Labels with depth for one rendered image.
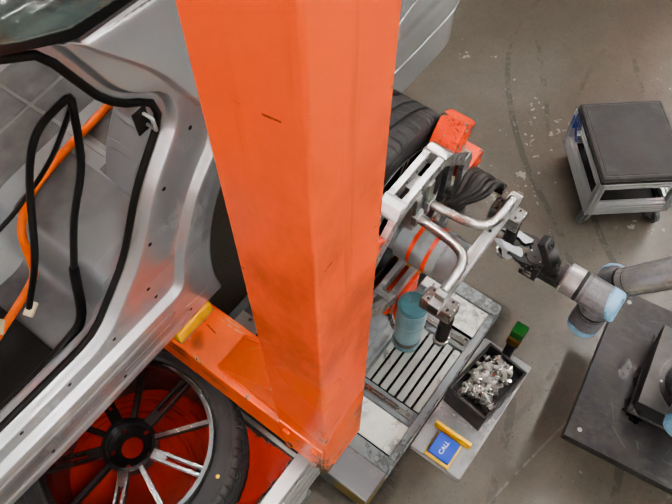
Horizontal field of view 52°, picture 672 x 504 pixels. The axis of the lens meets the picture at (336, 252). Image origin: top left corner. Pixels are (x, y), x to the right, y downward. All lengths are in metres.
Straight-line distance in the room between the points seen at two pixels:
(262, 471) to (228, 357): 0.48
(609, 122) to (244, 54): 2.49
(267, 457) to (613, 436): 1.10
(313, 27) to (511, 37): 3.23
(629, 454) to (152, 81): 1.81
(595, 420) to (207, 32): 1.99
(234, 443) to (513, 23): 2.65
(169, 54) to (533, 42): 2.70
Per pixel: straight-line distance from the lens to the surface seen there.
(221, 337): 2.01
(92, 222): 1.87
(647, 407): 2.41
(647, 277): 2.05
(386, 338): 2.57
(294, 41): 0.61
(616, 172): 2.91
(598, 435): 2.43
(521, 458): 2.66
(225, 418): 2.11
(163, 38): 1.33
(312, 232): 0.84
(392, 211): 1.67
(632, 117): 3.12
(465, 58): 3.65
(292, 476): 2.17
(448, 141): 1.82
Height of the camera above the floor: 2.50
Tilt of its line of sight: 60 degrees down
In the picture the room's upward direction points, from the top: straight up
